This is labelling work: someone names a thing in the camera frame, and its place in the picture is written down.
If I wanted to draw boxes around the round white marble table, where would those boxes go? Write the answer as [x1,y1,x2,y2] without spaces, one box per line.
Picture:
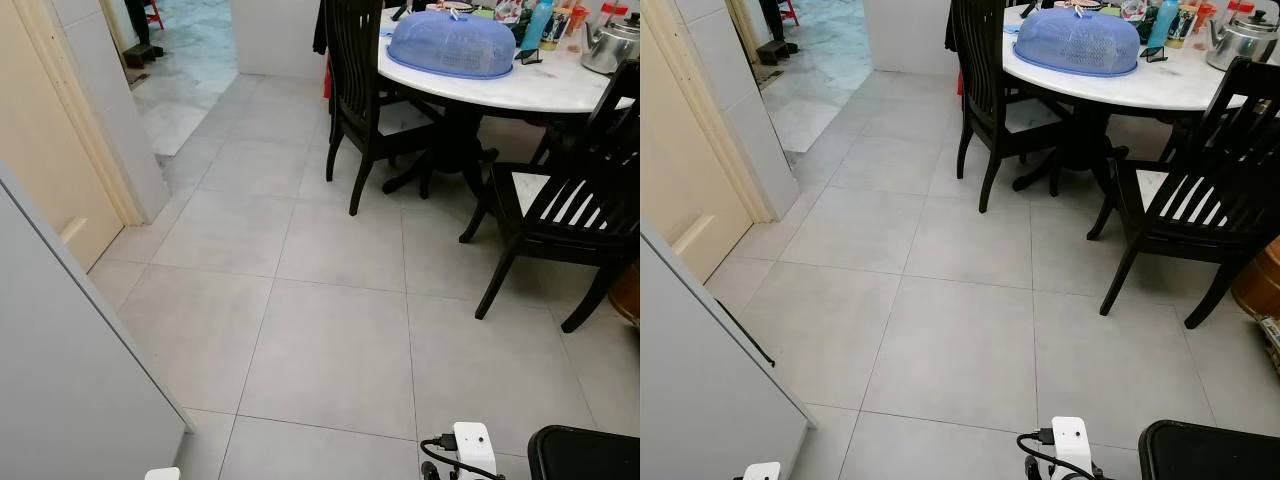
[377,18,641,197]
[1002,12,1280,195]

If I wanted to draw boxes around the dark wooden dining chair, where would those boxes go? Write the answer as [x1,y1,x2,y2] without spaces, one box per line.
[1087,56,1280,330]
[459,58,641,335]
[950,0,1069,214]
[324,0,446,217]

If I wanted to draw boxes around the teal bottle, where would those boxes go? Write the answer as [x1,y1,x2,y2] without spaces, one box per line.
[1146,0,1180,50]
[519,0,555,51]

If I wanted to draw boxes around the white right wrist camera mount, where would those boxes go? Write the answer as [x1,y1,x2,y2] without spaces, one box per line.
[452,421,499,480]
[1049,416,1094,480]

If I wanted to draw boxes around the black plastic container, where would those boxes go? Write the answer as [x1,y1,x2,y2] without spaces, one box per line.
[527,424,641,480]
[1139,419,1280,480]

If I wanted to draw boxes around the brown wooden barrel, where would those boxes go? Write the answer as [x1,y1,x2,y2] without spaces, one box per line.
[1231,238,1280,322]
[607,261,641,328]

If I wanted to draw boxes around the steel kettle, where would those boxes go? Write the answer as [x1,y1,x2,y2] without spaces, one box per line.
[1206,10,1280,72]
[579,13,641,77]

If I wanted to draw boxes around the blue mesh food cover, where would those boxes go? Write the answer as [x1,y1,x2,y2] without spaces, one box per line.
[1012,7,1142,78]
[386,9,518,80]

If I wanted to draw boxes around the person legs in dark trousers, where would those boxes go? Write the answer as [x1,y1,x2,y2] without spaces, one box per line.
[756,0,800,57]
[123,0,167,67]

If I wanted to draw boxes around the cream wooden door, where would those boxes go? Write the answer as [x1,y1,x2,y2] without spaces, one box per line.
[640,40,754,283]
[0,0,127,273]

